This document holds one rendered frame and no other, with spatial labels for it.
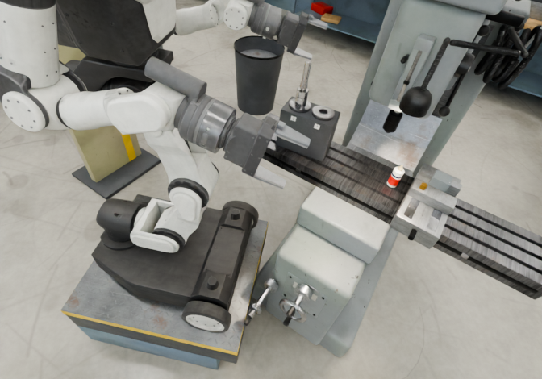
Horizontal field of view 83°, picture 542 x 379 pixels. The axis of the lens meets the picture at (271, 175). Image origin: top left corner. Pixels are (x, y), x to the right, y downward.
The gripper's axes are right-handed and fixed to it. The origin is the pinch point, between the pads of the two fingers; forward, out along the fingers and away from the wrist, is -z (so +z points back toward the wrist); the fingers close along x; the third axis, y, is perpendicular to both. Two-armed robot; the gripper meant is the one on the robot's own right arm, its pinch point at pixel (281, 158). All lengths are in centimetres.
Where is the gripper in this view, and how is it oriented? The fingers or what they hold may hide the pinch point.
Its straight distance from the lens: 55.2
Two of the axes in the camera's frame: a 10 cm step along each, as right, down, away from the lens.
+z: -9.0, -4.3, -0.5
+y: 2.4, -6.0, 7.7
